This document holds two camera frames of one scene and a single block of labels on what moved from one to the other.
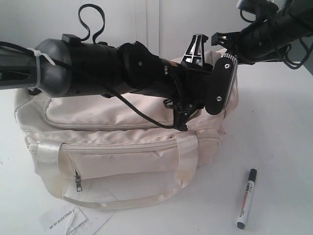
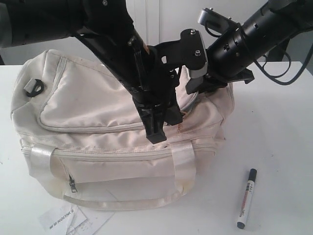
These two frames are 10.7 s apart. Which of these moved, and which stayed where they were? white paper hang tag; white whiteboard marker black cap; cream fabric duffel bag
Moved: cream fabric duffel bag
Stayed: white paper hang tag; white whiteboard marker black cap
